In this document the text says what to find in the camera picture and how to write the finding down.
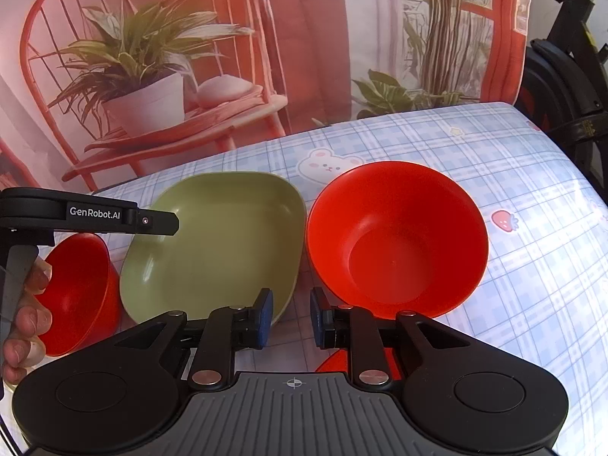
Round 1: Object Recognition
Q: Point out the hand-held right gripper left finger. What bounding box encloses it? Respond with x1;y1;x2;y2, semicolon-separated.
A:
118;288;275;389

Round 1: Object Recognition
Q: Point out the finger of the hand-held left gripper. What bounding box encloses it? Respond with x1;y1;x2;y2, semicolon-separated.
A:
137;210;181;238

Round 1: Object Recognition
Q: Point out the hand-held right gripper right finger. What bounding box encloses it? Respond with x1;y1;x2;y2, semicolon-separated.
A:
310;288;469;389

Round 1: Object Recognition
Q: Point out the green square plate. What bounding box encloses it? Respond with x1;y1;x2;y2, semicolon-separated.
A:
118;171;307;329

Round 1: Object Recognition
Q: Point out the small red bowl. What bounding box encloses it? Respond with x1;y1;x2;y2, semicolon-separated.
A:
35;233;122;358

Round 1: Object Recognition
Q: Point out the large red bowl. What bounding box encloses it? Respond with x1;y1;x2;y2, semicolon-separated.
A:
306;161;490;322

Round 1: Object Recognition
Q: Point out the person's left hand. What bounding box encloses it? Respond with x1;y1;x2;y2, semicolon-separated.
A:
1;261;53;385

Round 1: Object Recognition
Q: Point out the red dish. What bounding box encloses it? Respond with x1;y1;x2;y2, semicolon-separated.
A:
315;348;405;377

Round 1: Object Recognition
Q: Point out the printed backdrop cloth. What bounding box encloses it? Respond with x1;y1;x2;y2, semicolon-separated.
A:
0;0;531;196

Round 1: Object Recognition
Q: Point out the black exercise bike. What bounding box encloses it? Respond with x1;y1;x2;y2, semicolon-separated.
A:
513;0;608;182

